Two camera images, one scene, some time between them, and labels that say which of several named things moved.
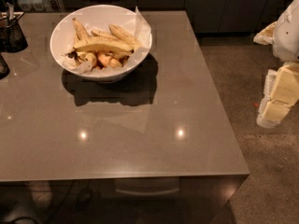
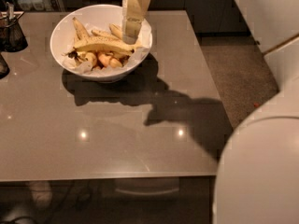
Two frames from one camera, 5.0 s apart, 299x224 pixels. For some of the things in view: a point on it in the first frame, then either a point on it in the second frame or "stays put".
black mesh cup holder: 12,38 stays put
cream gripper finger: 286,86 → 137,1
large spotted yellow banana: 102,44 stays put
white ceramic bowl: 62,36 stays put
